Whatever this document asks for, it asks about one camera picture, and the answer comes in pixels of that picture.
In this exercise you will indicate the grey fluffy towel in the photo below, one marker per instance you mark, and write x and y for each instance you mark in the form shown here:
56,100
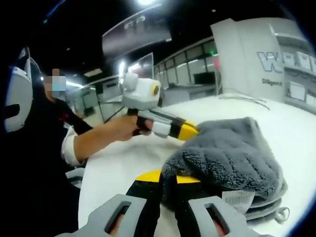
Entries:
234,153

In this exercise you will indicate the person's left hand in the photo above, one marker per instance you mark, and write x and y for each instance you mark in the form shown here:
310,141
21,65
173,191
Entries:
123,128

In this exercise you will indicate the grey counter desk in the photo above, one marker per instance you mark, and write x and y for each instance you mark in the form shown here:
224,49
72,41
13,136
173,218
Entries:
177,95

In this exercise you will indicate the transparent tilted panel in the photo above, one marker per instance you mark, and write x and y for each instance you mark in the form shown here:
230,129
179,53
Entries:
143,64

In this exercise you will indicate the black monitor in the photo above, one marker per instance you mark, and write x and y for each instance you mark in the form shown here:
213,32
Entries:
203,78

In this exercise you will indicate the large hanging dark screen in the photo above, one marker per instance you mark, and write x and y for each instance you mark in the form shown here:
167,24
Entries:
133,32

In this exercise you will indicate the pink hanging tag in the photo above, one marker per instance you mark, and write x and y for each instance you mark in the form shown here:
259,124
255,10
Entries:
216,63

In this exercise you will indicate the green exit sign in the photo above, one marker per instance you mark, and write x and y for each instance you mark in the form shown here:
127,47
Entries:
212,51

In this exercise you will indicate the person's dark clothing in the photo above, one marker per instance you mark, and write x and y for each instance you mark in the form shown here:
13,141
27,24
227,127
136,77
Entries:
37,172

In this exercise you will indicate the white chest-worn device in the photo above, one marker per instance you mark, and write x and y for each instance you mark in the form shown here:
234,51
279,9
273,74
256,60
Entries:
17,98

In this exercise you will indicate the row of white storage boxes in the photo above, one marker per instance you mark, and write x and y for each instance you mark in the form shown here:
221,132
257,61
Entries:
297,91

